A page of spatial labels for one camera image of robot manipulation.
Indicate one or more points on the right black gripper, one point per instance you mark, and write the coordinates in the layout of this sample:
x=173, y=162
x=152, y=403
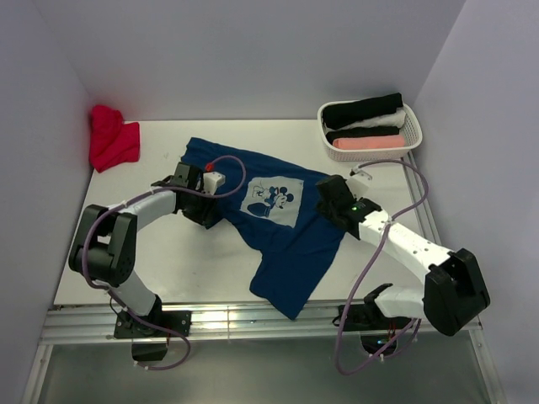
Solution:
x=323, y=208

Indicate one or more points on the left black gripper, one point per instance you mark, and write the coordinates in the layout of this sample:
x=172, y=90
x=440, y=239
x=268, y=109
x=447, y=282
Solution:
x=205, y=216

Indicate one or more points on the blue Mickey Mouse t-shirt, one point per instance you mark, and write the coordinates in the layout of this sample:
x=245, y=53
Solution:
x=272, y=204

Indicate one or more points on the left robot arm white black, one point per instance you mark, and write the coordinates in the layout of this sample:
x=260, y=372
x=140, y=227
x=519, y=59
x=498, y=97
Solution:
x=104, y=247

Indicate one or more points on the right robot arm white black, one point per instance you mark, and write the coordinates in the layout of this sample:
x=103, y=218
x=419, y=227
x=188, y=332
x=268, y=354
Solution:
x=452, y=290

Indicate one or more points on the top black rolled shirt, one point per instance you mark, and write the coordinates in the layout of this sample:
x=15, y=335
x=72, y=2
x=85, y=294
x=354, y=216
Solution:
x=336, y=116

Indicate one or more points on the black rolled shirt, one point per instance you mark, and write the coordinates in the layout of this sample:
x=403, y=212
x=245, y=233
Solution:
x=362, y=132
x=336, y=116

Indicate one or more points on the lower black rolled shirt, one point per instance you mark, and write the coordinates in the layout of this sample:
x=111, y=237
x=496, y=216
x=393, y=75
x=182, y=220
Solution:
x=362, y=132

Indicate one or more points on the pink rolled shirt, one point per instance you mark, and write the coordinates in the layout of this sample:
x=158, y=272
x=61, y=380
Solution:
x=370, y=142

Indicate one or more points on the white rolled shirt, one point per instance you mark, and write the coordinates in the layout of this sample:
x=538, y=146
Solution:
x=396, y=119

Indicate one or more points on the white plastic basket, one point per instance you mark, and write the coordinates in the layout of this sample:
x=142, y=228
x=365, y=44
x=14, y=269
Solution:
x=411, y=132

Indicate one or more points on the red t-shirt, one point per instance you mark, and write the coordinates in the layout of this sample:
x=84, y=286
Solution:
x=112, y=140

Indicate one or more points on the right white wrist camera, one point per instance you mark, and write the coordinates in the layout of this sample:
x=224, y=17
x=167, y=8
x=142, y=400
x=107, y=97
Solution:
x=358, y=182

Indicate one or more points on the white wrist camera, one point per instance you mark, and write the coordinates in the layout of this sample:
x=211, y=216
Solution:
x=212, y=181
x=358, y=182

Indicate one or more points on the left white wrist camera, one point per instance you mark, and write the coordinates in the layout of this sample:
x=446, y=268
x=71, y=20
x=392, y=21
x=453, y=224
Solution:
x=212, y=181

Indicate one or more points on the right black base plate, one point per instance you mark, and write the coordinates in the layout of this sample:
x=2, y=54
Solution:
x=366, y=317

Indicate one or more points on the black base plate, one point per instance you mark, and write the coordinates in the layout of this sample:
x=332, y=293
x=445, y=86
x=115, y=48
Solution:
x=126, y=327
x=366, y=317

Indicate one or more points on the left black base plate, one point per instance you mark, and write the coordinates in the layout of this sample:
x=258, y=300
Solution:
x=126, y=327

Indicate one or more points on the aluminium rail frame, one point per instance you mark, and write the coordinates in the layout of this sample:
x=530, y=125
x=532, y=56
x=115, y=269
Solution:
x=243, y=349

